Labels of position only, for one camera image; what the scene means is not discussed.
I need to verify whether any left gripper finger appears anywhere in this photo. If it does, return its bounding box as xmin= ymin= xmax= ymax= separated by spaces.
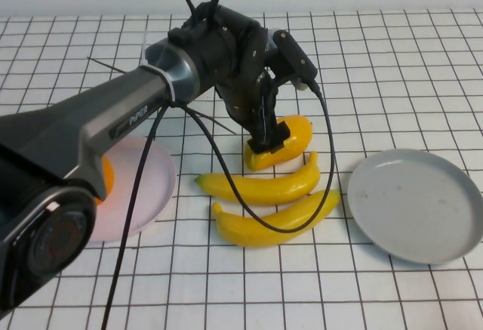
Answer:
xmin=275 ymin=119 xmax=292 ymax=146
xmin=247 ymin=137 xmax=285 ymax=156

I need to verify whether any black zip tie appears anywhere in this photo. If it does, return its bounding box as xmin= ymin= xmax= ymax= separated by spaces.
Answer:
xmin=85 ymin=56 xmax=238 ymax=135

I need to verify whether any yellow mango with green tip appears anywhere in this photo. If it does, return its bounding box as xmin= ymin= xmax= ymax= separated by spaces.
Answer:
xmin=243 ymin=115 xmax=314 ymax=171

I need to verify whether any orange mango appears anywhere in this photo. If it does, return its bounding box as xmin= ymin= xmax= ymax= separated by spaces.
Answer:
xmin=96 ymin=155 xmax=116 ymax=206

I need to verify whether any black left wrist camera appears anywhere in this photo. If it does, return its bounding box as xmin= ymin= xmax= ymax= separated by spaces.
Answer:
xmin=263 ymin=29 xmax=318 ymax=93

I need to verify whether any black camera cable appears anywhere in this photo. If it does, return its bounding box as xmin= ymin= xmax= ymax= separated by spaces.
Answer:
xmin=100 ymin=80 xmax=339 ymax=330

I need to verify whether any pink round plate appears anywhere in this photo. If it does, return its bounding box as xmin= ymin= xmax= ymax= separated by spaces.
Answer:
xmin=89 ymin=135 xmax=177 ymax=245

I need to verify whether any thick yellow banana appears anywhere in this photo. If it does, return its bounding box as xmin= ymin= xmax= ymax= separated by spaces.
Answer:
xmin=211 ymin=189 xmax=341 ymax=248

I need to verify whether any white checked tablecloth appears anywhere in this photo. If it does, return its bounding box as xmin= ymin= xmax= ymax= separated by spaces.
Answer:
xmin=0 ymin=8 xmax=483 ymax=330

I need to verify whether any grey round plate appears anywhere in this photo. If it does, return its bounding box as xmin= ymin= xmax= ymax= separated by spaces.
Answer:
xmin=346 ymin=148 xmax=483 ymax=265

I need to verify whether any slim yellow banana green tip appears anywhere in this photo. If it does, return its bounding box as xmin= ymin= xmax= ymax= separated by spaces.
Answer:
xmin=194 ymin=151 xmax=321 ymax=207

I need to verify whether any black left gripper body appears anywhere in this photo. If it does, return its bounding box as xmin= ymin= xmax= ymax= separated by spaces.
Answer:
xmin=216 ymin=72 xmax=281 ymax=145

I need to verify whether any white zip tie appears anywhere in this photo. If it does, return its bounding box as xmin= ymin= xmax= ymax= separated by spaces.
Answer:
xmin=141 ymin=29 xmax=179 ymax=105

